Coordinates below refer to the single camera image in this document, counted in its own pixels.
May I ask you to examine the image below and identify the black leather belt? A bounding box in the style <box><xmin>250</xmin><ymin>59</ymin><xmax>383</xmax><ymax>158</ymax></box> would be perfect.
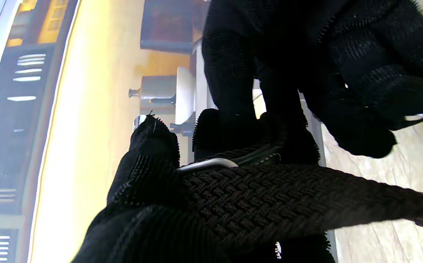
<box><xmin>176</xmin><ymin>102</ymin><xmax>423</xmax><ymax>253</ymax></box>

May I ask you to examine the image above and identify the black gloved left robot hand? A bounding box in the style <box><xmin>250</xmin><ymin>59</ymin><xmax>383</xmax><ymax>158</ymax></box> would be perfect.
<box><xmin>72</xmin><ymin>108</ymin><xmax>336</xmax><ymax>263</ymax></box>

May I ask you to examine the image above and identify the white shallow bowl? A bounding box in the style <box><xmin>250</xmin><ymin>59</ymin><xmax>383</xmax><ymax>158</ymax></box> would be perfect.
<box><xmin>175</xmin><ymin>66</ymin><xmax>198</xmax><ymax>125</ymax></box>

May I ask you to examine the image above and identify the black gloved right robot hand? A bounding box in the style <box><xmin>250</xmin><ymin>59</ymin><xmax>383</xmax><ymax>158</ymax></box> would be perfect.
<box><xmin>201</xmin><ymin>0</ymin><xmax>423</xmax><ymax>159</ymax></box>

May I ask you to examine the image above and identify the grey jug with lid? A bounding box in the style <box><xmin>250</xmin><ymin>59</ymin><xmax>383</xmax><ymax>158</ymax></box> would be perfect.
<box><xmin>128</xmin><ymin>75</ymin><xmax>178</xmax><ymax>111</ymax></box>

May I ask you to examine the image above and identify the dark slanted board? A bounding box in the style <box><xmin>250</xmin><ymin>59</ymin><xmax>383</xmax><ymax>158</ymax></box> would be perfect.
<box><xmin>140</xmin><ymin>0</ymin><xmax>206</xmax><ymax>54</ymax></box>

